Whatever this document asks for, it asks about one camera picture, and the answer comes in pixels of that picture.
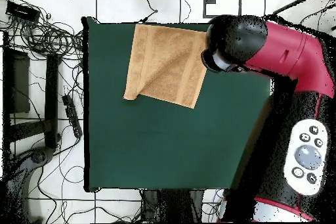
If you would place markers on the tan terry towel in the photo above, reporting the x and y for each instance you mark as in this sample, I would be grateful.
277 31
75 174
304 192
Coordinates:
165 61

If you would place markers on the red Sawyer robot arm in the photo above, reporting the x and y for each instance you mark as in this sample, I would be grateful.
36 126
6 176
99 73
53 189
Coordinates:
288 50

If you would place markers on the dark green table cloth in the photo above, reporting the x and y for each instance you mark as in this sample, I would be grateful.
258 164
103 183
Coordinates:
157 150

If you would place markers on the black power strip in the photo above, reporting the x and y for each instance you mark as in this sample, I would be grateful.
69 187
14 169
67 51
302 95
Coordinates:
72 116

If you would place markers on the grey tripod base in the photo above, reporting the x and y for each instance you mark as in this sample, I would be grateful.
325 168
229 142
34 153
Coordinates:
36 157

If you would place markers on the black hub box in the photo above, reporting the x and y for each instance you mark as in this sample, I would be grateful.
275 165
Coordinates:
22 11

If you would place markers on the black frame stand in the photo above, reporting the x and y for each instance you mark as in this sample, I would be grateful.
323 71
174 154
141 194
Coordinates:
51 98

